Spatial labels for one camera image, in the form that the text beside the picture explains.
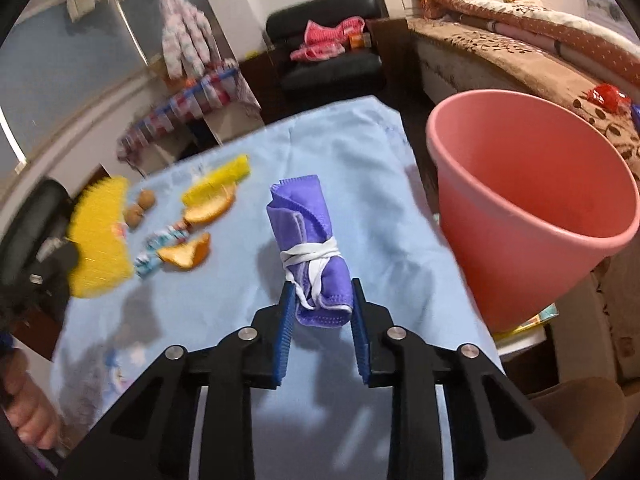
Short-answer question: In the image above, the person's left hand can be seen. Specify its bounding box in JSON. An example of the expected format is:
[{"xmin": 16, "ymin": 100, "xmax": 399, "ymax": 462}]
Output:
[{"xmin": 0, "ymin": 347, "xmax": 63, "ymax": 451}]

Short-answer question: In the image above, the colourful book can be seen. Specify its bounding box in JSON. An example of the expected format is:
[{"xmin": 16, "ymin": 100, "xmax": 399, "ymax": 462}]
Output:
[{"xmin": 492, "ymin": 302, "xmax": 559, "ymax": 346}]

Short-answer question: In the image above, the blue white candy wrapper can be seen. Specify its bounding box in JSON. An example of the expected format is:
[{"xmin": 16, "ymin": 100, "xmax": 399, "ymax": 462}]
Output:
[{"xmin": 135, "ymin": 225, "xmax": 193, "ymax": 279}]

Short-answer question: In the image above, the white side table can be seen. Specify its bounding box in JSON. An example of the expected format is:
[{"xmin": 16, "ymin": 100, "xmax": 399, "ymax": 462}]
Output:
[{"xmin": 145, "ymin": 110, "xmax": 238, "ymax": 177}]

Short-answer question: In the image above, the black leather armchair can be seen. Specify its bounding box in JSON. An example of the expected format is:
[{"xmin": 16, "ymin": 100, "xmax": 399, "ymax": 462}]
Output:
[{"xmin": 265, "ymin": 0, "xmax": 383, "ymax": 106}]

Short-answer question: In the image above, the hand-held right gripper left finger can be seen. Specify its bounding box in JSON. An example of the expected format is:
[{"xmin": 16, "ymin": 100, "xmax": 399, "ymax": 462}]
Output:
[{"xmin": 57, "ymin": 282, "xmax": 298, "ymax": 480}]

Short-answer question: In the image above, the pink plastic bucket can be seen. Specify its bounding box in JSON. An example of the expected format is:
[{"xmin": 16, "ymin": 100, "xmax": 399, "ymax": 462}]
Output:
[{"xmin": 426, "ymin": 89, "xmax": 640, "ymax": 333}]

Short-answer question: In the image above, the red snack packet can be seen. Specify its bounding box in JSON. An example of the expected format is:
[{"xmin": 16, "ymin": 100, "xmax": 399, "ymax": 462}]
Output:
[{"xmin": 586, "ymin": 84, "xmax": 632, "ymax": 113}]

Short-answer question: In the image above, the brown floral bedspread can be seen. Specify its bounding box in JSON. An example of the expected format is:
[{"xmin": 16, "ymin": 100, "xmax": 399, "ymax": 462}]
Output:
[{"xmin": 407, "ymin": 15, "xmax": 640, "ymax": 181}]

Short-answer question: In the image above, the large yellow foam net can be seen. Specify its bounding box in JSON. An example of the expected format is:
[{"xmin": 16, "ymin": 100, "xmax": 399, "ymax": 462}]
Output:
[{"xmin": 66, "ymin": 176, "xmax": 136, "ymax": 300}]

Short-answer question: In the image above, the black leather sofa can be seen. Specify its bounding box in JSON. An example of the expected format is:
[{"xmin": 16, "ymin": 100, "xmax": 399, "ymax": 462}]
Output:
[{"xmin": 0, "ymin": 178, "xmax": 76, "ymax": 241}]

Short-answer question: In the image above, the brown stool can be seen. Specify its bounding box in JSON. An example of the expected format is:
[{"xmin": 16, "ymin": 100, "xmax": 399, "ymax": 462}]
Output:
[{"xmin": 525, "ymin": 377, "xmax": 628, "ymax": 480}]

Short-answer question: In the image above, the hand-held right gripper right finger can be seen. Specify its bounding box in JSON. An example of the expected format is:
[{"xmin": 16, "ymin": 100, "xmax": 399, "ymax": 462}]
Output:
[{"xmin": 350, "ymin": 277, "xmax": 586, "ymax": 480}]

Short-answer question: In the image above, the light blue floral tablecloth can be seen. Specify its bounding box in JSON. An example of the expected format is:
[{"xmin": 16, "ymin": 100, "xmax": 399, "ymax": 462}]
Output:
[{"xmin": 50, "ymin": 94, "xmax": 506, "ymax": 480}]

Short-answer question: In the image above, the purple face mask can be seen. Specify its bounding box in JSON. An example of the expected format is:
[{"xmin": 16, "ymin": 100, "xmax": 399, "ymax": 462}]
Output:
[{"xmin": 266, "ymin": 175, "xmax": 354, "ymax": 328}]

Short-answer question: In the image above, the orange dotted quilt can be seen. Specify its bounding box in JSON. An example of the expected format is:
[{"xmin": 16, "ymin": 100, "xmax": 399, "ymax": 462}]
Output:
[{"xmin": 440, "ymin": 0, "xmax": 640, "ymax": 87}]

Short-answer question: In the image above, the bed with cream headboard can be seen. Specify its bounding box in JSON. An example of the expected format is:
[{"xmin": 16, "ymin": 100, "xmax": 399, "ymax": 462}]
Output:
[{"xmin": 367, "ymin": 0, "xmax": 640, "ymax": 391}]

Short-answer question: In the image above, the pink garment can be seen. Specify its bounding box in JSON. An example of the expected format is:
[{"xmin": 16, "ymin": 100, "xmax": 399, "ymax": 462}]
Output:
[{"xmin": 290, "ymin": 16, "xmax": 366, "ymax": 63}]

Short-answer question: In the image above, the pink puffer jacket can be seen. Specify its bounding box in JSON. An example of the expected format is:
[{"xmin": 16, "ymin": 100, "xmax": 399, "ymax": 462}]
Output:
[{"xmin": 160, "ymin": 0, "xmax": 221, "ymax": 81}]

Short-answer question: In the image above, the orange peel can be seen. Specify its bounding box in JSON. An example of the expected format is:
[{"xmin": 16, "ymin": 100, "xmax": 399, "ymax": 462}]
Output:
[
  {"xmin": 182, "ymin": 183, "xmax": 237, "ymax": 226},
  {"xmin": 157, "ymin": 232, "xmax": 212, "ymax": 268}
]

